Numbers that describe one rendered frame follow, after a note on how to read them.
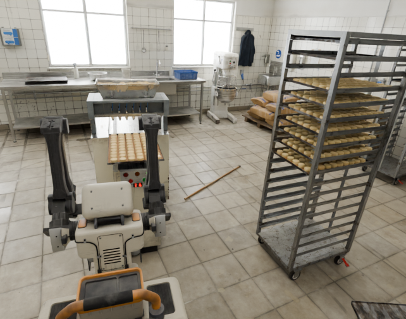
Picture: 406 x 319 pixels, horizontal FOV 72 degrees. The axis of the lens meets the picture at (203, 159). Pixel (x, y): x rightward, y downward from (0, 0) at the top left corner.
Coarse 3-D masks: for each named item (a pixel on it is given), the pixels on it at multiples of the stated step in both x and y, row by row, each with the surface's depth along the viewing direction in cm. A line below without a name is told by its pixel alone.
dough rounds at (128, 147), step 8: (112, 136) 241; (120, 136) 242; (128, 136) 243; (136, 136) 244; (144, 136) 245; (112, 144) 224; (120, 144) 225; (128, 144) 227; (136, 144) 229; (144, 144) 228; (112, 152) 211; (120, 152) 212; (128, 152) 213; (136, 152) 214; (144, 152) 216; (160, 152) 220; (112, 160) 199; (120, 160) 201; (128, 160) 203; (136, 160) 205
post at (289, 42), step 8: (288, 32) 187; (288, 40) 188; (288, 48) 189; (288, 56) 192; (280, 80) 200; (280, 88) 201; (280, 96) 203; (280, 112) 208; (272, 136) 217; (272, 144) 218; (264, 184) 235; (264, 192) 237; (256, 232) 257
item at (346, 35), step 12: (348, 36) 149; (336, 60) 155; (336, 72) 156; (336, 84) 159; (324, 108) 167; (324, 120) 168; (324, 132) 171; (312, 168) 182; (312, 180) 185; (300, 216) 198; (300, 228) 201; (288, 264) 218
